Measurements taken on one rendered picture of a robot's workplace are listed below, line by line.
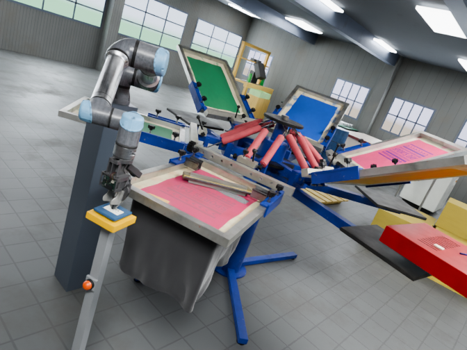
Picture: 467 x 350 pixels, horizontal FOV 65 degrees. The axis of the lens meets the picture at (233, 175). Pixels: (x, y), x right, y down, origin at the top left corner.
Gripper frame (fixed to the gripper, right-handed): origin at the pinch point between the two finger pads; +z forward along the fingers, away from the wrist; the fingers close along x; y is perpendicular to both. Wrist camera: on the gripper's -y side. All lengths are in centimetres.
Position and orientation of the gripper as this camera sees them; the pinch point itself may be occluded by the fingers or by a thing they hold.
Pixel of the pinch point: (115, 205)
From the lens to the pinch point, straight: 142.4
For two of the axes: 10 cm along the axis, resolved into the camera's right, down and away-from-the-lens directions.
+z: -3.2, 9.0, 3.0
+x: 8.7, 4.0, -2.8
